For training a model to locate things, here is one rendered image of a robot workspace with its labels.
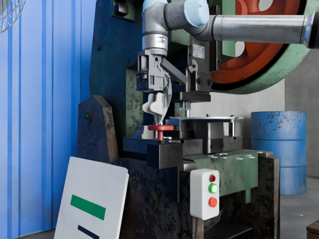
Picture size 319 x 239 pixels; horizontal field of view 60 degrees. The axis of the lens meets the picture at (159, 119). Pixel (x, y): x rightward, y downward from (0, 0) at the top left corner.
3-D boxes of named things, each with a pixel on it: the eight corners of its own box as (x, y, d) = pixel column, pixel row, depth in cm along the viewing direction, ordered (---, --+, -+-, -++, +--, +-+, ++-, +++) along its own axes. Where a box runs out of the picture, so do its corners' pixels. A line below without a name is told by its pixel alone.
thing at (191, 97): (212, 107, 123) (212, 95, 123) (180, 105, 110) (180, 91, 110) (186, 108, 135) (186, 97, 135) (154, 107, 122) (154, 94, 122)
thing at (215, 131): (254, 153, 103) (254, 117, 103) (231, 157, 94) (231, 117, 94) (203, 148, 123) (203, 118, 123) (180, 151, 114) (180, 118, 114)
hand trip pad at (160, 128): (175, 150, 82) (175, 124, 82) (160, 151, 79) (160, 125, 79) (160, 148, 88) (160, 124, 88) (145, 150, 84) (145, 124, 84)
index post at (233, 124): (237, 136, 123) (237, 114, 123) (233, 136, 121) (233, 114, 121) (231, 136, 126) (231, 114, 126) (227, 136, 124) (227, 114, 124)
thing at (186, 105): (192, 110, 122) (192, 101, 122) (184, 109, 119) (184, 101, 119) (187, 110, 124) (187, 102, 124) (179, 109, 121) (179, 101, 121)
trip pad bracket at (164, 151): (183, 203, 85) (183, 139, 85) (159, 209, 79) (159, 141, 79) (170, 198, 90) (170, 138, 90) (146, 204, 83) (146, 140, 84)
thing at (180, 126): (204, 129, 123) (204, 119, 123) (180, 130, 113) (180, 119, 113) (189, 129, 130) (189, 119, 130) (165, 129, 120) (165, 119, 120)
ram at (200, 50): (218, 93, 117) (218, 23, 117) (193, 91, 107) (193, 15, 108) (188, 96, 130) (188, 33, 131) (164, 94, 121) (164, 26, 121)
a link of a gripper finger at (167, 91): (156, 107, 83) (156, 78, 83) (161, 107, 84) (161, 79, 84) (167, 107, 79) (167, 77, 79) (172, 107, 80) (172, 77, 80)
